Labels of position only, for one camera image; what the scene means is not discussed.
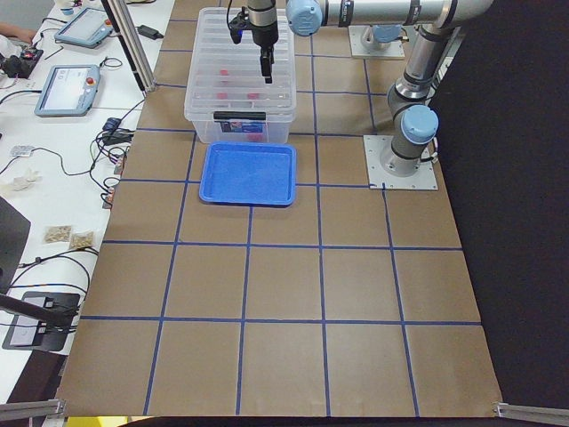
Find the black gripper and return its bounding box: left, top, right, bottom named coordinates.
left=252, top=21, right=278, bottom=84

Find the clear plastic box lid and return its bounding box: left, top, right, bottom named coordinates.
left=184, top=7, right=296, bottom=111

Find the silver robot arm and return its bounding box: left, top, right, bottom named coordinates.
left=285, top=0, right=491, bottom=177
left=274, top=22, right=409, bottom=93

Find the clear plastic storage box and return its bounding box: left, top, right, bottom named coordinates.
left=184, top=101, right=296, bottom=143

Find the blue plastic tray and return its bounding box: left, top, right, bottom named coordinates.
left=199, top=141, right=297, bottom=206

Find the black power adapter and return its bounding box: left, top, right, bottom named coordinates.
left=137, top=25, right=164, bottom=40

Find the far teach pendant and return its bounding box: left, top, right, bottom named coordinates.
left=54, top=8, right=113, bottom=48

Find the teach pendant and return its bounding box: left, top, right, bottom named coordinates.
left=34, top=64, right=100, bottom=117
left=54, top=8, right=113, bottom=48

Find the near teach pendant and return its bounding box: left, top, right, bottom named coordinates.
left=34, top=64, right=100, bottom=117

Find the black device on desk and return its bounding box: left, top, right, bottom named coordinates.
left=1, top=47, right=44, bottom=79

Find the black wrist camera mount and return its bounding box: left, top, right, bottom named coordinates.
left=228, top=9, right=249, bottom=44

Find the black box latch handle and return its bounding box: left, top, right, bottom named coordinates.
left=213, top=111, right=267, bottom=122

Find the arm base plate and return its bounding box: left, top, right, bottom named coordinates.
left=349, top=24, right=405, bottom=60
left=363, top=135, right=438, bottom=191

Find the aluminium frame post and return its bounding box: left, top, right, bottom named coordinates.
left=101, top=0, right=156, bottom=93

